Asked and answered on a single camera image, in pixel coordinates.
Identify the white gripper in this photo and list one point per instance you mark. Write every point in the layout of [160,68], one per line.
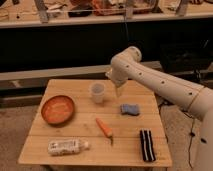
[118,78]

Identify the translucent white cup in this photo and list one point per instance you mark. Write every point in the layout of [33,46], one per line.
[97,91]

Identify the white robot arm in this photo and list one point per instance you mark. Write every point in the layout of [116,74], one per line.
[196,99]

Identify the orange ceramic bowl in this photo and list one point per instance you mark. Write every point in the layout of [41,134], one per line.
[58,110]

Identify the blue sponge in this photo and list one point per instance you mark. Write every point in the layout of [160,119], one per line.
[128,109]

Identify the orange carrot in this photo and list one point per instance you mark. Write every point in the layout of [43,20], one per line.
[105,128]

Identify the wooden table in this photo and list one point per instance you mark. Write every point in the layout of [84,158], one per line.
[123,149]

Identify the black white striped cloth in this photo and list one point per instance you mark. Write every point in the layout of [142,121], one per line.
[148,154]

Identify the white plastic bottle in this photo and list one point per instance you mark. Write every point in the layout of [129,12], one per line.
[67,147]

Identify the wooden workbench shelf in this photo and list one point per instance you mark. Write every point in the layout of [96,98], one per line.
[35,13]

